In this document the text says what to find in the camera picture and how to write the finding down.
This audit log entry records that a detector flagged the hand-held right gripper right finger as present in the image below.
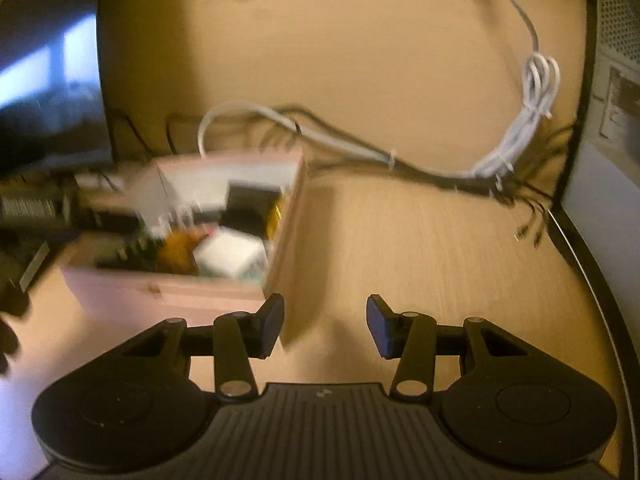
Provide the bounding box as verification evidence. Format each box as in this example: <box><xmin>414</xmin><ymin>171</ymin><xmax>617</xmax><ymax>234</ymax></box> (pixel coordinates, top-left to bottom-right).
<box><xmin>366</xmin><ymin>294</ymin><xmax>526</xmax><ymax>400</ymax></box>

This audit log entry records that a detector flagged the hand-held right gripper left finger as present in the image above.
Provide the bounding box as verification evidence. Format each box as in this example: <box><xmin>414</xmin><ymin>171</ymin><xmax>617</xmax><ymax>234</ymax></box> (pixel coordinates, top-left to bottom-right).
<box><xmin>122</xmin><ymin>292</ymin><xmax>286</xmax><ymax>401</ymax></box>

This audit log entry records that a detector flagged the pink cardboard box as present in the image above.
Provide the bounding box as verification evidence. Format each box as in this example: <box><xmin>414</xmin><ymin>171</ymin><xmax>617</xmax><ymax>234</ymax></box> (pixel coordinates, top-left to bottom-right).
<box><xmin>60</xmin><ymin>149</ymin><xmax>308</xmax><ymax>348</ymax></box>

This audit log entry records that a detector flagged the yellow bottle with black cap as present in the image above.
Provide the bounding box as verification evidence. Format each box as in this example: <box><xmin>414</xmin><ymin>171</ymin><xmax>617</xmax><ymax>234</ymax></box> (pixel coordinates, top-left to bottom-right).
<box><xmin>267</xmin><ymin>195</ymin><xmax>286</xmax><ymax>241</ymax></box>

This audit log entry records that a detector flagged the orange-brown figurine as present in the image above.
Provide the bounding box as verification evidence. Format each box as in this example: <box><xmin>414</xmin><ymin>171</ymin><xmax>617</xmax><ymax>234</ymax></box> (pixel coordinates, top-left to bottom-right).
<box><xmin>155</xmin><ymin>230</ymin><xmax>208</xmax><ymax>276</ymax></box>

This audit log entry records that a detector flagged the black adapter block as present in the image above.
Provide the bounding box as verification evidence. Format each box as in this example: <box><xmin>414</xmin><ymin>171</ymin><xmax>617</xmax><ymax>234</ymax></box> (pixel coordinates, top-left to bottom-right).
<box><xmin>225</xmin><ymin>182</ymin><xmax>283</xmax><ymax>226</ymax></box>

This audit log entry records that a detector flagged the teal toy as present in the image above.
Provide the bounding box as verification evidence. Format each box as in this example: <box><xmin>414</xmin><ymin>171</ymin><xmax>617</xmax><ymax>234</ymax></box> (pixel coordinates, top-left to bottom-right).
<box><xmin>112</xmin><ymin>240</ymin><xmax>161</xmax><ymax>268</ymax></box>

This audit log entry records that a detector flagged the black cylinder in clear bag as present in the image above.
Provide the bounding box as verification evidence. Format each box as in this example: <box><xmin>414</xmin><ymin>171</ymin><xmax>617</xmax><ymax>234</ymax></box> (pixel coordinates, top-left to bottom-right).
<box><xmin>92</xmin><ymin>207</ymin><xmax>146</xmax><ymax>236</ymax></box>

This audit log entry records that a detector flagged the black keyboard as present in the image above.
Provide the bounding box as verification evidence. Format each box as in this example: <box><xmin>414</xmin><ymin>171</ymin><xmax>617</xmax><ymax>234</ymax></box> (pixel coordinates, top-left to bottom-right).
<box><xmin>0</xmin><ymin>180</ymin><xmax>81</xmax><ymax>311</ymax></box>

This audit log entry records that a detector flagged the dark computer monitor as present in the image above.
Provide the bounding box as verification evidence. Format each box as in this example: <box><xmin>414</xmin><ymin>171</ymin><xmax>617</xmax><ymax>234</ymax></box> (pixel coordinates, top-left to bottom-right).
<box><xmin>0</xmin><ymin>0</ymin><xmax>118</xmax><ymax>176</ymax></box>

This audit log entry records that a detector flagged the black cable bundle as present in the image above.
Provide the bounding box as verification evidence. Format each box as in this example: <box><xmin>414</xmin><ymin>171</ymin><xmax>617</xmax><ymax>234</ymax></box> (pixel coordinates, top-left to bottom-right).
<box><xmin>107</xmin><ymin>105</ymin><xmax>576</xmax><ymax>248</ymax></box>

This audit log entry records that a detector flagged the white cable with plug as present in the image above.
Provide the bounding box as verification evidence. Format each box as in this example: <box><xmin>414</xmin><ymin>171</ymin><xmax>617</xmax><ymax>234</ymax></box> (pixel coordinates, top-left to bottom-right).
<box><xmin>197</xmin><ymin>0</ymin><xmax>561</xmax><ymax>181</ymax></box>

